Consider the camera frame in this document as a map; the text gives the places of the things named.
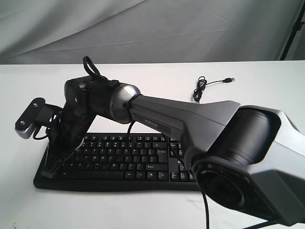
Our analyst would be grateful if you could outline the black acer keyboard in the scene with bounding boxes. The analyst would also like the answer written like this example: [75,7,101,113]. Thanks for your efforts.
[33,133,199,192]

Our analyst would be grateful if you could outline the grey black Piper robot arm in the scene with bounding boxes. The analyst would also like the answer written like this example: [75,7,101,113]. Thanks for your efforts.
[48,77,305,226]

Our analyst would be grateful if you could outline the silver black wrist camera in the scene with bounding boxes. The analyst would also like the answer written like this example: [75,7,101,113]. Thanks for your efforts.
[15,97,62,139]

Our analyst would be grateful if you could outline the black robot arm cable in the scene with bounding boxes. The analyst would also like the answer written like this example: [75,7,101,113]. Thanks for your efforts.
[127,120,212,229]

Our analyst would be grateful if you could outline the black tripod stand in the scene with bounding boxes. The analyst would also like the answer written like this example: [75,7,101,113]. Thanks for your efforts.
[279,1,305,61]

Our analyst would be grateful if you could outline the grey backdrop cloth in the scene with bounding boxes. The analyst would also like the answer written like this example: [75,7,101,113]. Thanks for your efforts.
[0,0,303,64]

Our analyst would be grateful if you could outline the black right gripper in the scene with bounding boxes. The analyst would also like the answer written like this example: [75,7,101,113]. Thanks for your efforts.
[41,107,95,178]

